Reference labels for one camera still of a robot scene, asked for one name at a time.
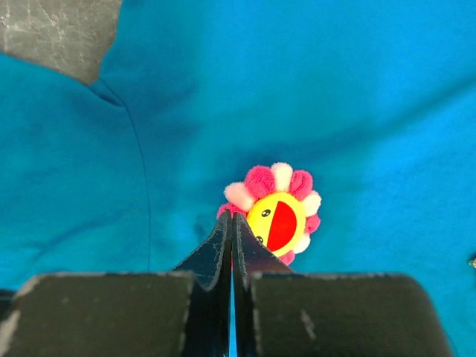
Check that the blue t-shirt garment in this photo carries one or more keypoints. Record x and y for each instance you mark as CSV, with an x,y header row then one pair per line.
x,y
122,122

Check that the pink flower smiley brooch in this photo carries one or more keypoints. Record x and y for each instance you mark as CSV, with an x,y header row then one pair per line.
x,y
280,206

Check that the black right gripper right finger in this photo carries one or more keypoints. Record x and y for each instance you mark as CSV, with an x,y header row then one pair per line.
x,y
280,312

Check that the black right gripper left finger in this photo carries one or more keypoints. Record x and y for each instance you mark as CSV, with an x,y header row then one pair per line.
x,y
182,312

